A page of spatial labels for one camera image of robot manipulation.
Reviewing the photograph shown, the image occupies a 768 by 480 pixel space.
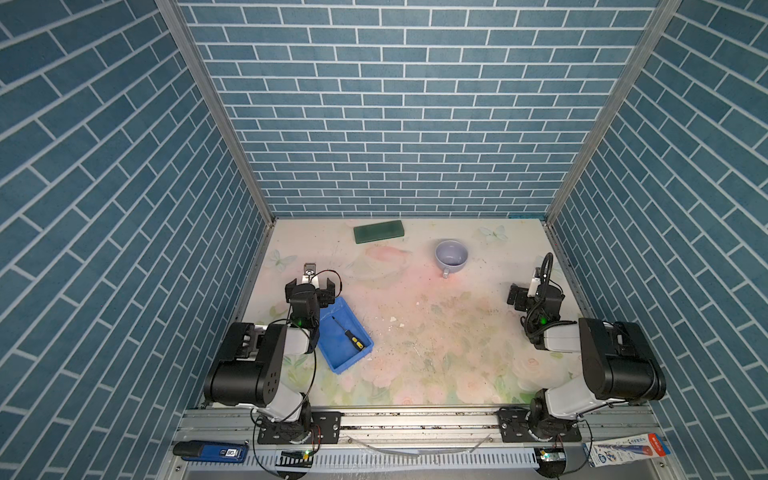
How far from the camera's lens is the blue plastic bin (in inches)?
33.0

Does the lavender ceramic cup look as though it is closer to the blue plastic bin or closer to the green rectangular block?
the green rectangular block

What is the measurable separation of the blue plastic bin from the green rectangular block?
0.29m

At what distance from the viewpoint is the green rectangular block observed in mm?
1161
